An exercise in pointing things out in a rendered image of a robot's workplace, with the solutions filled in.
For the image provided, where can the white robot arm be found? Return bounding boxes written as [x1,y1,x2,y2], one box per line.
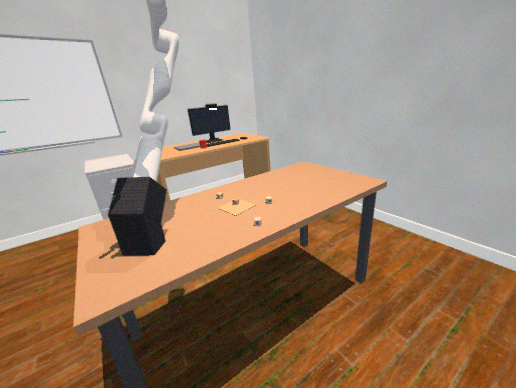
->
[130,0,179,181]

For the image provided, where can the tan flat mat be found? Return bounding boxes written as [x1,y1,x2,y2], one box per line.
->
[218,199,256,216]

